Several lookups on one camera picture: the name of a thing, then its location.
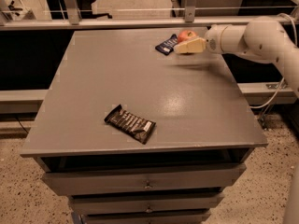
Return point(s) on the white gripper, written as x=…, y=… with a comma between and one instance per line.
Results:
x=212, y=42

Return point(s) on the red apple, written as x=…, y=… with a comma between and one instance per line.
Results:
x=186, y=35

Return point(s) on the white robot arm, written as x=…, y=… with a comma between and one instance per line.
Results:
x=268, y=192

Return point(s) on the blue rxbar wrapper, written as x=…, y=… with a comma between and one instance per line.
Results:
x=167, y=46

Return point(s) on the dark chocolate rxbar wrapper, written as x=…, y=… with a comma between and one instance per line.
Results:
x=138, y=128

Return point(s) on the grey drawer cabinet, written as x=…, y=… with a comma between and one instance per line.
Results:
x=201, y=116

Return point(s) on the grey metal railing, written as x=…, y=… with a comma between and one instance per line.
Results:
x=21, y=15

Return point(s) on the top grey drawer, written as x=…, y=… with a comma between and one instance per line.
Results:
x=144, y=179

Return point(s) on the grey drawer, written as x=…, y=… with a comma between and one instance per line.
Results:
x=146, y=203
x=144, y=179
x=169, y=217

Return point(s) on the bottom grey drawer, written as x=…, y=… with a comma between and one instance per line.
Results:
x=169, y=217

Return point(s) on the middle grey drawer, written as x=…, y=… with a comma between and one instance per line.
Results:
x=146, y=203

